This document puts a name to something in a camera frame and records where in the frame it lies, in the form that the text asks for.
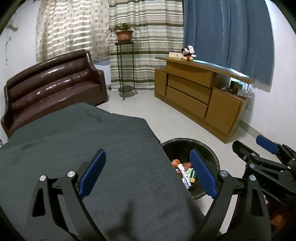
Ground beige box on cabinet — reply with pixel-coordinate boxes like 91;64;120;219
169;52;183;59

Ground beige striped curtain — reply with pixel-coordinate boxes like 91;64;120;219
109;1;183;89

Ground dark brown leather sofa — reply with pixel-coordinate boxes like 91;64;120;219
1;49;108;138

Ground red plastic bag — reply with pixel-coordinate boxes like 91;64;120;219
171;159;192;171

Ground white paper packet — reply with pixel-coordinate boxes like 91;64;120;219
178;164;191;189

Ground green yellow cylinder can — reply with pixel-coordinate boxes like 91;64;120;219
186;168;196;183

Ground potted plant terracotta pot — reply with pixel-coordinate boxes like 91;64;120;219
109;22;139;43

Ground wooden sideboard cabinet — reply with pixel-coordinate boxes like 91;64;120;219
154;57;255;143

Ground black wicker trash bin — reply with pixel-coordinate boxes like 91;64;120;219
161;138;220;199

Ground black metal plant stand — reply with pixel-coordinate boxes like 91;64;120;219
115;40;137;100

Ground blue curtain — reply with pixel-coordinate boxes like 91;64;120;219
183;0;274;85

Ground dark grey tablecloth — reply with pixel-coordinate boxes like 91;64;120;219
1;103;204;240

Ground small items in cabinet shelf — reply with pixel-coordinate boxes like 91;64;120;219
221;78;253;98

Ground beige patterned curtain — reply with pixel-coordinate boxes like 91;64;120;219
36;1;109;62

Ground Mickey Mouse plush toy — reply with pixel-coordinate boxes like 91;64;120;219
180;45;196;61

